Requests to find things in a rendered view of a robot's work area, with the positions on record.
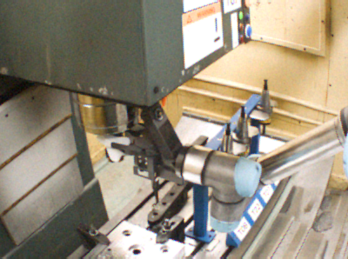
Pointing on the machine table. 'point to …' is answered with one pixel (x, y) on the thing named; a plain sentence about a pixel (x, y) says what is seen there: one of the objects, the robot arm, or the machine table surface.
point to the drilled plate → (124, 249)
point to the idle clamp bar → (168, 203)
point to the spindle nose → (103, 116)
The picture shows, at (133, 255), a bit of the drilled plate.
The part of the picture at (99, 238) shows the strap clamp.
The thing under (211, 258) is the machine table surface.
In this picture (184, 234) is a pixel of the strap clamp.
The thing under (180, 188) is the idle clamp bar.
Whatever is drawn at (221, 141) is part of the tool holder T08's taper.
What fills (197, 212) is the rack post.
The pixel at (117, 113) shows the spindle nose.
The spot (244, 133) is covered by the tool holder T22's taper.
